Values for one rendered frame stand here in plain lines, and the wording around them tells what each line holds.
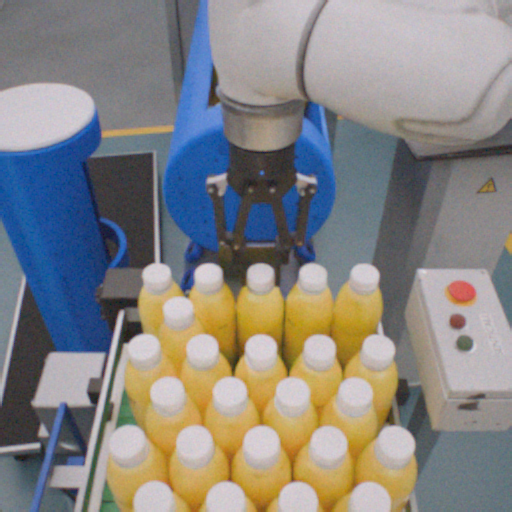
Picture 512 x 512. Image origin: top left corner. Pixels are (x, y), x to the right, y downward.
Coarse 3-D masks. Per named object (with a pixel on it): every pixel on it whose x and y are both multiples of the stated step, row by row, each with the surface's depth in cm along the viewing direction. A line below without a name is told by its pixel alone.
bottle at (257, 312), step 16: (272, 288) 78; (240, 304) 80; (256, 304) 78; (272, 304) 78; (240, 320) 81; (256, 320) 79; (272, 320) 80; (240, 336) 84; (272, 336) 82; (240, 352) 88
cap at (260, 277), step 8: (248, 272) 77; (256, 272) 77; (264, 272) 77; (272, 272) 77; (248, 280) 77; (256, 280) 76; (264, 280) 76; (272, 280) 77; (256, 288) 77; (264, 288) 77
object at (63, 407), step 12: (60, 408) 80; (60, 420) 78; (72, 420) 83; (48, 444) 76; (84, 444) 89; (48, 456) 74; (48, 468) 73; (60, 468) 76; (72, 468) 76; (84, 468) 76; (60, 480) 75; (72, 480) 75; (36, 492) 71; (72, 492) 81; (36, 504) 70
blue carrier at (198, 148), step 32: (192, 64) 107; (192, 96) 94; (192, 128) 85; (320, 128) 106; (192, 160) 86; (224, 160) 86; (320, 160) 86; (192, 192) 90; (288, 192) 90; (320, 192) 90; (192, 224) 95; (256, 224) 95; (288, 224) 95; (320, 224) 95
